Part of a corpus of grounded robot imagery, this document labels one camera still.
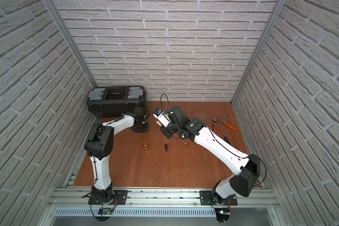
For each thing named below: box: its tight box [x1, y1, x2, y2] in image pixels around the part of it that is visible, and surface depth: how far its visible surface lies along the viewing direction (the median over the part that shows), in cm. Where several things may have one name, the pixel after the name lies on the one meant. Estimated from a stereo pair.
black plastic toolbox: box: [86, 85, 147, 119], surface depth 101 cm
